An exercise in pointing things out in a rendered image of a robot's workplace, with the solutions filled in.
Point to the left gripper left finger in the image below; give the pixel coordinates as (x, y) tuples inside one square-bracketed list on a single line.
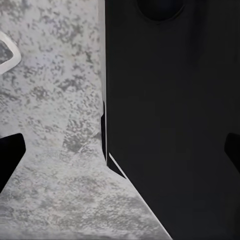
[(12, 150)]

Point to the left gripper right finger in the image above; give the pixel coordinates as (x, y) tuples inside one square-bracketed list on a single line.
[(232, 149)]

